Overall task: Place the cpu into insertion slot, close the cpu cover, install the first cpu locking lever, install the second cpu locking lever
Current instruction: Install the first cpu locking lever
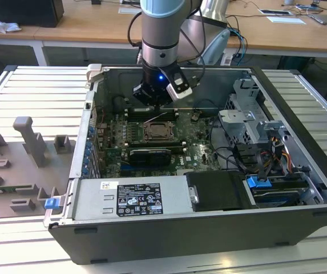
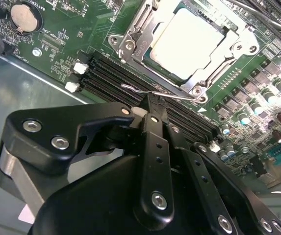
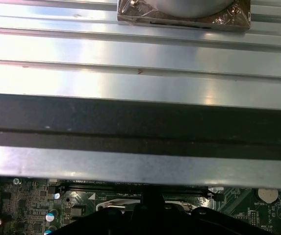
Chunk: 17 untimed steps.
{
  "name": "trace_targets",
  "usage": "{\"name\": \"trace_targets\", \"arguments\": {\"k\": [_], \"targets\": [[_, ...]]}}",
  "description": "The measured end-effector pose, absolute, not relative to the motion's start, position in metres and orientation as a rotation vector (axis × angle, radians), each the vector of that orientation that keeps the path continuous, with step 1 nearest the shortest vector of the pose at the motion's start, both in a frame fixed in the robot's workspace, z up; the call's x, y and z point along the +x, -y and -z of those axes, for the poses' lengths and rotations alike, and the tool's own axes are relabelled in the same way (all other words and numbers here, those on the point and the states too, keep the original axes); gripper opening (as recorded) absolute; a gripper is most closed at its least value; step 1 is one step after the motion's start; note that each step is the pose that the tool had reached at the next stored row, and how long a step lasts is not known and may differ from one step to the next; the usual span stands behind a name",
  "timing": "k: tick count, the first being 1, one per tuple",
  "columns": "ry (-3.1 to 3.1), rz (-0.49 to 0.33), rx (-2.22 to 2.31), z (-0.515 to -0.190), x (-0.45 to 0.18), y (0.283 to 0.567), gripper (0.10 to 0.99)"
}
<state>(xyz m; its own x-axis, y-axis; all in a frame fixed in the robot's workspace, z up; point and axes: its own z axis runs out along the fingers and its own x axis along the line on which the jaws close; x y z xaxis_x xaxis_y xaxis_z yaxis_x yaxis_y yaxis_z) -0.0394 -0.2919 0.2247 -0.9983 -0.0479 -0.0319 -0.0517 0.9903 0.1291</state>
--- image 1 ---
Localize crumpled white paper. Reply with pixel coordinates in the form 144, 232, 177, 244
0, 15, 21, 35

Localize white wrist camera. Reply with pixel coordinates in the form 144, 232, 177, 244
165, 72, 194, 100

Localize wooden desk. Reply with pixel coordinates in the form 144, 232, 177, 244
0, 0, 327, 66

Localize black open PC case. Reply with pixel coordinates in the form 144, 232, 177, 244
43, 63, 327, 265

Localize black plastic air shroud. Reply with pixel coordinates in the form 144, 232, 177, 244
185, 171, 252, 212

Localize metal locking lever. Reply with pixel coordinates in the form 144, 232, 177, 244
145, 112, 169, 124
168, 122, 179, 142

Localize black computer box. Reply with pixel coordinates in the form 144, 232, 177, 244
0, 0, 64, 28

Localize blue cable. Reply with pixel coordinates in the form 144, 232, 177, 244
229, 27, 248, 59

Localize blue case latch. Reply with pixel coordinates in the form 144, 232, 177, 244
45, 198, 59, 211

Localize metal socket cover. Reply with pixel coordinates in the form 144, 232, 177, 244
142, 121, 176, 141

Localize grey parts rack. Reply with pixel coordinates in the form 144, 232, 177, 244
0, 115, 77, 220

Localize white paper sheet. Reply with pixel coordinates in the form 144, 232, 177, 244
267, 15, 306, 26

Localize silver power supply unit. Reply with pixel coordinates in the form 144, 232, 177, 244
73, 175, 194, 220

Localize black graphics card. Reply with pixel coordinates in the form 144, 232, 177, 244
128, 147, 172, 167

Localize black disk wire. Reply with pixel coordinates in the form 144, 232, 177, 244
255, 151, 267, 183

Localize green motherboard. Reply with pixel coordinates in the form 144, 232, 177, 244
94, 111, 224, 178

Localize silver CPU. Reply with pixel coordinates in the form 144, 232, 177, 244
149, 126, 167, 138

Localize yellow and red wires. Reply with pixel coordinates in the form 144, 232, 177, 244
268, 136, 293, 172

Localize metal drive cage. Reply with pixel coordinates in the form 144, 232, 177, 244
217, 78, 289, 146

